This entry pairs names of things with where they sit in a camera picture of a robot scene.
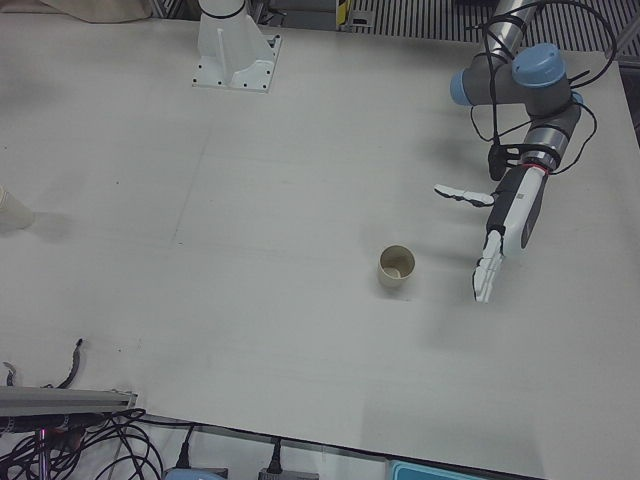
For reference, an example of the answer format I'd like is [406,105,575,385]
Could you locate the white grey robot hand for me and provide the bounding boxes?
[433,167,551,304]

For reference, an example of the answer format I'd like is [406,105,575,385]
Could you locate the beige paper cup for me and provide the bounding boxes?
[376,244,417,301]
[0,183,35,236]

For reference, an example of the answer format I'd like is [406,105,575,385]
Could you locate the grey ribbed panel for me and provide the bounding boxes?
[344,0,501,39]

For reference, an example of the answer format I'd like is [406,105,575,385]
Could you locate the teal plastic tray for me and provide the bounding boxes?
[387,459,544,480]

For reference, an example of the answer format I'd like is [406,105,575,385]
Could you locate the grey socket box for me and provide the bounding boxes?
[257,468,321,480]

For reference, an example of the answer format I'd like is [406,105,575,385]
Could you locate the blue adapter box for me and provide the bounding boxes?
[162,464,229,480]

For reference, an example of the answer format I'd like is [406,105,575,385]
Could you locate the long frayed black strip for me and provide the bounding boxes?
[54,338,87,390]

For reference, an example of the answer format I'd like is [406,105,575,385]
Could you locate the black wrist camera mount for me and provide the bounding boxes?
[487,142,526,182]

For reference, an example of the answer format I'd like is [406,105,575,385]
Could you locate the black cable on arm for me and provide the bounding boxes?
[467,0,619,176]

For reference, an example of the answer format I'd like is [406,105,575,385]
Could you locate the white arm base mount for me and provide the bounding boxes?
[191,0,284,95]

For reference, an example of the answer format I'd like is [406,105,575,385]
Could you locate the tangled black cables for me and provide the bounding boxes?
[0,407,169,480]

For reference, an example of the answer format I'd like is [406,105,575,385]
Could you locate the aluminium profile rail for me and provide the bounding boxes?
[0,384,139,416]

